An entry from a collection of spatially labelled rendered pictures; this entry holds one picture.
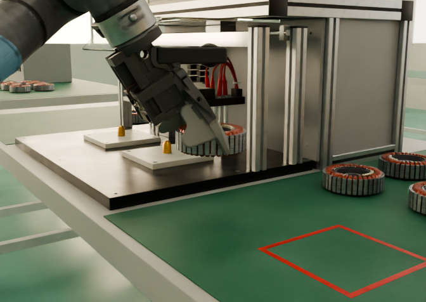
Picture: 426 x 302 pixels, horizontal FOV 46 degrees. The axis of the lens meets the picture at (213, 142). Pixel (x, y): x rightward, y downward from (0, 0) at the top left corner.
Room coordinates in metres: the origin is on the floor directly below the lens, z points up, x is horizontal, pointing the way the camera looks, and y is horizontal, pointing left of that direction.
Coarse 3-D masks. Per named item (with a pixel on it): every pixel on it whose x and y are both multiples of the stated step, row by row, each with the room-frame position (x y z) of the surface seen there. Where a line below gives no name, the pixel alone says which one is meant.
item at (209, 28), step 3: (207, 27) 1.21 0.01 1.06; (210, 27) 1.20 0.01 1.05; (213, 27) 1.19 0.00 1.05; (216, 27) 1.18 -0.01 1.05; (219, 27) 1.17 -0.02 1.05; (222, 27) 1.17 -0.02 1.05; (225, 27) 1.17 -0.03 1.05; (228, 27) 1.18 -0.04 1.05; (231, 27) 1.18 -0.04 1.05; (234, 27) 1.19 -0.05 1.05; (207, 30) 1.21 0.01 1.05; (210, 30) 1.20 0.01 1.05; (213, 30) 1.19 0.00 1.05; (216, 30) 1.18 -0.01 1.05; (219, 30) 1.17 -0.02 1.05; (222, 30) 1.17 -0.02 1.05; (225, 30) 1.17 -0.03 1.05; (228, 30) 1.18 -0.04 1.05; (231, 30) 1.18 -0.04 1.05; (234, 30) 1.19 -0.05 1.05
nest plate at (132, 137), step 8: (88, 136) 1.26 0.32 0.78; (96, 136) 1.26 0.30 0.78; (104, 136) 1.26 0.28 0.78; (112, 136) 1.26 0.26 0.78; (120, 136) 1.26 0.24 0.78; (128, 136) 1.26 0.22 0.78; (136, 136) 1.26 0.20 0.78; (144, 136) 1.26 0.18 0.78; (152, 136) 1.26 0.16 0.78; (96, 144) 1.22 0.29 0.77; (104, 144) 1.17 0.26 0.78; (112, 144) 1.18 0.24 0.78; (120, 144) 1.19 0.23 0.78; (128, 144) 1.20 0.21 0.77; (136, 144) 1.22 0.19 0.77
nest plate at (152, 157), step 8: (128, 152) 1.07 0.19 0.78; (136, 152) 1.07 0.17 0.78; (144, 152) 1.07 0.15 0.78; (152, 152) 1.07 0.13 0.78; (160, 152) 1.07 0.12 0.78; (176, 152) 1.07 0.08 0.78; (136, 160) 1.03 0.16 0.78; (144, 160) 1.00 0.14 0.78; (152, 160) 1.00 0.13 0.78; (160, 160) 1.00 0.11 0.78; (168, 160) 1.00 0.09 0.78; (176, 160) 1.00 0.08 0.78; (184, 160) 1.01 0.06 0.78; (192, 160) 1.02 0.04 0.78; (200, 160) 1.03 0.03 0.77; (208, 160) 1.05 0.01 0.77; (152, 168) 0.97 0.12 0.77; (160, 168) 0.98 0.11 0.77
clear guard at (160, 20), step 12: (156, 24) 0.87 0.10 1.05; (168, 24) 1.14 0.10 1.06; (180, 24) 1.14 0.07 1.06; (192, 24) 1.14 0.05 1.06; (204, 24) 1.14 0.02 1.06; (216, 24) 1.14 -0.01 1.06; (228, 24) 1.14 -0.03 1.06; (96, 36) 1.04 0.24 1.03; (84, 48) 1.03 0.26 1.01; (96, 48) 0.98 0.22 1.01; (108, 48) 0.93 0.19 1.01
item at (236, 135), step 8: (176, 128) 0.78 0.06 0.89; (184, 128) 0.76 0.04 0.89; (224, 128) 0.79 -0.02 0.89; (232, 128) 0.76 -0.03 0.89; (240, 128) 0.76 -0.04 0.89; (176, 136) 0.75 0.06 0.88; (232, 136) 0.72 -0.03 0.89; (240, 136) 0.73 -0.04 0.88; (176, 144) 0.75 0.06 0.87; (208, 144) 0.71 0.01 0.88; (216, 144) 0.72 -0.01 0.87; (232, 144) 0.72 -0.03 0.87; (240, 144) 0.73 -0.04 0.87; (184, 152) 0.74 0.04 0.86; (192, 152) 0.72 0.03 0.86; (200, 152) 0.71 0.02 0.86; (208, 152) 0.71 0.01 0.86; (216, 152) 0.72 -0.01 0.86; (232, 152) 0.72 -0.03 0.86; (240, 152) 0.75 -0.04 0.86
